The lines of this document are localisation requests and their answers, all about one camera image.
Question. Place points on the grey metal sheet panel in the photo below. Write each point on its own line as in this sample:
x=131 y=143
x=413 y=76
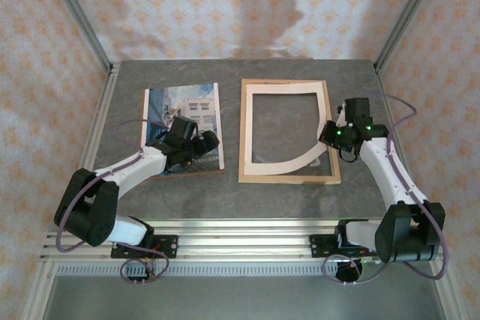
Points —
x=240 y=297

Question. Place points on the aluminium corner leg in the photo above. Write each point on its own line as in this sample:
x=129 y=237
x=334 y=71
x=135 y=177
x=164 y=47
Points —
x=448 y=290
x=37 y=290

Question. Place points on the aluminium upright post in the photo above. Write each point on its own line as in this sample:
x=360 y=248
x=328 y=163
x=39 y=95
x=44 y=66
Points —
x=407 y=16
x=78 y=16

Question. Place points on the aluminium table edge rail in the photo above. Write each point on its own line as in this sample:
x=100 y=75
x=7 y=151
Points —
x=243 y=224

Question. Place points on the light wooden picture frame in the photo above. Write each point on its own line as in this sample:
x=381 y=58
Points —
x=285 y=179

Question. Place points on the building photo print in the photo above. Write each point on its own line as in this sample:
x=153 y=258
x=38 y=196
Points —
x=195 y=106

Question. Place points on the white mat board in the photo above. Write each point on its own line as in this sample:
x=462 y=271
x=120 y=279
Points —
x=285 y=87

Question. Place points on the brown backing board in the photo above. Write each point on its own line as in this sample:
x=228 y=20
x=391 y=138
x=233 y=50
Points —
x=143 y=117

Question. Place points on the aluminium side rail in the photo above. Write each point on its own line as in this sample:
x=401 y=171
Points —
x=104 y=102
x=382 y=84

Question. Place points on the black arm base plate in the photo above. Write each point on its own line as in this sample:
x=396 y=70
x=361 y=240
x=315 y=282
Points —
x=318 y=247
x=168 y=247

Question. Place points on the wide aluminium beam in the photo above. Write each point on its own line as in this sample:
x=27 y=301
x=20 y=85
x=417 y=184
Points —
x=243 y=245

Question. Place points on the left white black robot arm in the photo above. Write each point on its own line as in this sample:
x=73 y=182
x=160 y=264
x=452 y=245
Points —
x=86 y=211

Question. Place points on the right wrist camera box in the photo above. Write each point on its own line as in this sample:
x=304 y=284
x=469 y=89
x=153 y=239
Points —
x=341 y=115

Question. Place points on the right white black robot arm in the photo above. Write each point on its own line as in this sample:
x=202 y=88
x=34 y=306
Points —
x=390 y=174

